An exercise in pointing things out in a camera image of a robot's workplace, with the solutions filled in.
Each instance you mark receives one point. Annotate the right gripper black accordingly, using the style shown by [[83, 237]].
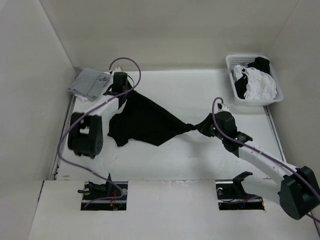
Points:
[[202, 127]]

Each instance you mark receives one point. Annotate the black tank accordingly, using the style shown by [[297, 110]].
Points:
[[263, 65], [144, 120]]

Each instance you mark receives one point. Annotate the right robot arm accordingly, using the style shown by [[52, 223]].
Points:
[[294, 189]]

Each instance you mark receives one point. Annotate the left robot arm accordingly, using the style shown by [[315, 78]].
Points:
[[86, 139]]

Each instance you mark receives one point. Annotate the folded grey tank top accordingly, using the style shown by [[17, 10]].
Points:
[[89, 84]]

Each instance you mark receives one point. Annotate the folded white tank top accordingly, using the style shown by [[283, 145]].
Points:
[[82, 98]]

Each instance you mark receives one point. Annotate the white tank top in basket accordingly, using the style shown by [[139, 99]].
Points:
[[260, 83]]

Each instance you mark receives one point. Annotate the black tank top in basket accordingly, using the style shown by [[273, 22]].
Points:
[[263, 65]]

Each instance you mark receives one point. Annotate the white plastic laundry basket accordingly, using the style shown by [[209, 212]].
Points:
[[246, 58]]

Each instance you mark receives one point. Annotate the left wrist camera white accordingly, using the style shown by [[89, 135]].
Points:
[[116, 70]]

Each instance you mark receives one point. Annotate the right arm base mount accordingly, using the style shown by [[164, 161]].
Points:
[[231, 195]]

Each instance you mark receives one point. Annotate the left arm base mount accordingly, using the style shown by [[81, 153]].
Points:
[[104, 197]]

